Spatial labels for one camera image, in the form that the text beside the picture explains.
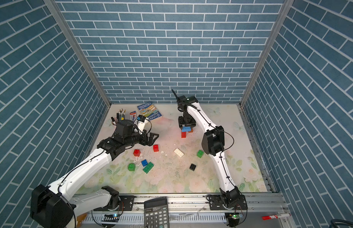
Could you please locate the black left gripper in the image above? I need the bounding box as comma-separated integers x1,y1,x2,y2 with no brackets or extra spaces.
123,128,159,148

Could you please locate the light blue long lego brick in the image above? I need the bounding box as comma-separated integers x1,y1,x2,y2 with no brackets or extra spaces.
181,126,191,132

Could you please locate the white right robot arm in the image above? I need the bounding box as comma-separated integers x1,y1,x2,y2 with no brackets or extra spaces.
171,90,248,211

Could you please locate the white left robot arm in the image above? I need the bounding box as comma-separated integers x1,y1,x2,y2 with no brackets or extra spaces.
30,120,159,228

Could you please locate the blue small lego brick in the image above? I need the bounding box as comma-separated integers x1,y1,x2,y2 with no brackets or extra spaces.
141,160,148,167

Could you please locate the green long lego brick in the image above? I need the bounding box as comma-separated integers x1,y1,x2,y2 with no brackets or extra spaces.
143,162,154,173

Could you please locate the green square lego brick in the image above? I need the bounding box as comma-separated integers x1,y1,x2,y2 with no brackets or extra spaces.
128,163,136,172

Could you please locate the white flat lego plate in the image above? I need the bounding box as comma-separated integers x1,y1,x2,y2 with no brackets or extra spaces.
174,148,184,157

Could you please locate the green lego brick right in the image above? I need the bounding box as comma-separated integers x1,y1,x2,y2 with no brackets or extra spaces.
196,150,204,158

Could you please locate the black lego brick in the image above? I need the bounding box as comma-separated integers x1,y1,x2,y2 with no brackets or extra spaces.
189,164,196,171

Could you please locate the HB pencil box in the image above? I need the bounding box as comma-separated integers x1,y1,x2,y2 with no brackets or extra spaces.
130,111,137,122

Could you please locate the blue Treehouse paperback book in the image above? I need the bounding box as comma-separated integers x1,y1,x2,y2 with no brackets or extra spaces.
137,102,162,120

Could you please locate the bundle of pencils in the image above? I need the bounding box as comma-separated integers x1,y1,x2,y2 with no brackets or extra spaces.
116,109,125,122

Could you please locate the black calculator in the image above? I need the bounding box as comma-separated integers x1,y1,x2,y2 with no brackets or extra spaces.
144,197,170,228

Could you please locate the red white marker pen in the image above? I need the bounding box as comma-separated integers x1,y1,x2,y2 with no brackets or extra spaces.
262,213,291,220

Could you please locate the aluminium corner post right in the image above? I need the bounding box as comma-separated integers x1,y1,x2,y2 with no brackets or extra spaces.
240,0,294,107

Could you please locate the aluminium corner post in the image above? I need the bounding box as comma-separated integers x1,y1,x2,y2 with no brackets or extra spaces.
44,0,111,108
240,0,294,107

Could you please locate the aluminium corner post left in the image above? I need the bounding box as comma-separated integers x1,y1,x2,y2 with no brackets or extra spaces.
44,0,111,108

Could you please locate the black cable bottom right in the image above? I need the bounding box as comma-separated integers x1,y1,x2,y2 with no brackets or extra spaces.
329,218,353,228

